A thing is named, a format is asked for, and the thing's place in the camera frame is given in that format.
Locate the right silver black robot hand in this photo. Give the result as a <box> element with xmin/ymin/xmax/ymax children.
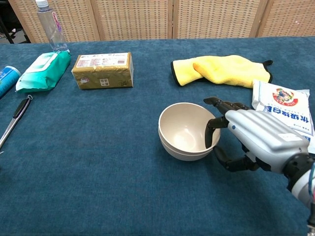
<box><xmin>203</xmin><ymin>97</ymin><xmax>310</xmax><ymax>173</ymax></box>

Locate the beige plastic bowl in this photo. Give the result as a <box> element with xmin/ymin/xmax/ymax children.
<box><xmin>158</xmin><ymin>102</ymin><xmax>221</xmax><ymax>155</ymax></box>
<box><xmin>158</xmin><ymin>127</ymin><xmax>221</xmax><ymax>162</ymax></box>

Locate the white sugar bag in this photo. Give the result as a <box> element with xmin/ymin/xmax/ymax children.
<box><xmin>251</xmin><ymin>79</ymin><xmax>315</xmax><ymax>154</ymax></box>

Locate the yellow cloth with black trim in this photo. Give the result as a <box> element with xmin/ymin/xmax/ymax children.
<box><xmin>170</xmin><ymin>54</ymin><xmax>274</xmax><ymax>89</ymax></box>

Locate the woven wooden folding screen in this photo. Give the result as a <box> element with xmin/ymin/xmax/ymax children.
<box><xmin>8</xmin><ymin>0</ymin><xmax>315</xmax><ymax>44</ymax></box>

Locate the gold wrapped rectangular box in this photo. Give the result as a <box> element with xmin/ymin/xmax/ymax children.
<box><xmin>71</xmin><ymin>52</ymin><xmax>134</xmax><ymax>90</ymax></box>

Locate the blue felt table cover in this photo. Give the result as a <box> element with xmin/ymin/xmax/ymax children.
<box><xmin>0</xmin><ymin>36</ymin><xmax>315</xmax><ymax>236</ymax></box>

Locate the green wet wipes pack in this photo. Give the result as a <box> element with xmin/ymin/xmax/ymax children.
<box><xmin>15</xmin><ymin>51</ymin><xmax>71</xmax><ymax>94</ymax></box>

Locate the clear plastic water bottle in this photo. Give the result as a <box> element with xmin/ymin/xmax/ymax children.
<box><xmin>35</xmin><ymin>0</ymin><xmax>70</xmax><ymax>53</ymax></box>

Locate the blue tube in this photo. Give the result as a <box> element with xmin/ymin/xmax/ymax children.
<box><xmin>0</xmin><ymin>65</ymin><xmax>22</xmax><ymax>99</ymax></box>

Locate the black tripod stand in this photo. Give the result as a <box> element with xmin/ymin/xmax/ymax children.
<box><xmin>0</xmin><ymin>0</ymin><xmax>16</xmax><ymax>44</ymax></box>

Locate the steel ladle with black handle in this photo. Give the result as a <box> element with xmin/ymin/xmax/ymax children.
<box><xmin>0</xmin><ymin>95</ymin><xmax>33</xmax><ymax>151</ymax></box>

